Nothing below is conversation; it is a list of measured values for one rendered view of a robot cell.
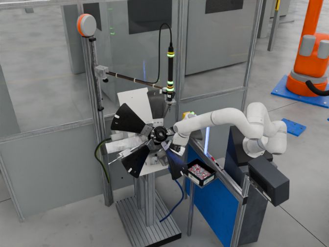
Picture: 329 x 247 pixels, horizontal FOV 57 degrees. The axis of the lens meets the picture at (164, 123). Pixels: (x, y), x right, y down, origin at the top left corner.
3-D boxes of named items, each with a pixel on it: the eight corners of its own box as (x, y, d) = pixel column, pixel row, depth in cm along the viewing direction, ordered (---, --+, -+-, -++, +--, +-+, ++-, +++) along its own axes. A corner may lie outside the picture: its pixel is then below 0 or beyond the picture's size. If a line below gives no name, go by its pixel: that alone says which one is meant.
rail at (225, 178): (185, 139, 294) (185, 132, 289) (189, 138, 295) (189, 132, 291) (242, 205, 225) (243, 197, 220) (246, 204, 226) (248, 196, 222)
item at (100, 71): (93, 76, 243) (92, 66, 238) (99, 73, 248) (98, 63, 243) (104, 79, 238) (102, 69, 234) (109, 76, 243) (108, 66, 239)
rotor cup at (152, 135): (143, 133, 232) (147, 130, 220) (158, 123, 237) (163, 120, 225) (152, 149, 233) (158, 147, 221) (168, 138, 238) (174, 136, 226)
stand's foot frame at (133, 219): (115, 207, 323) (115, 201, 319) (155, 194, 340) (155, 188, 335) (135, 256, 276) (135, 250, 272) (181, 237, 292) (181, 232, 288)
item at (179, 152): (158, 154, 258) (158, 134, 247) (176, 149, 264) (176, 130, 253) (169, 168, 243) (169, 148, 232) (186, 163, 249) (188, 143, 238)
